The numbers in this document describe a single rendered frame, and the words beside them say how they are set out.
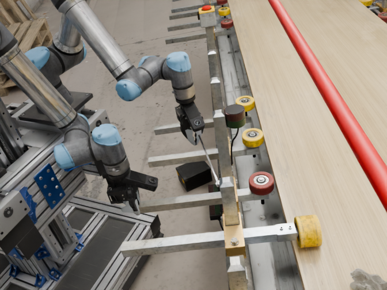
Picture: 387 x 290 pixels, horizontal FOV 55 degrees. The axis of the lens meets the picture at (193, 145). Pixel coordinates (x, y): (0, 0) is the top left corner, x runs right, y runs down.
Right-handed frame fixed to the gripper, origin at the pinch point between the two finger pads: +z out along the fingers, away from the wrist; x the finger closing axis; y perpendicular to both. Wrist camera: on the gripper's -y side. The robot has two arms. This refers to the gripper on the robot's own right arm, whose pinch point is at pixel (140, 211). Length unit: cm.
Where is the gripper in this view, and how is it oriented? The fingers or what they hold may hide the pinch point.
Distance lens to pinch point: 131.7
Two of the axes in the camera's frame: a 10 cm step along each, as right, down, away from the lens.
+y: -9.9, 1.2, 0.9
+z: 1.5, 7.9, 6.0
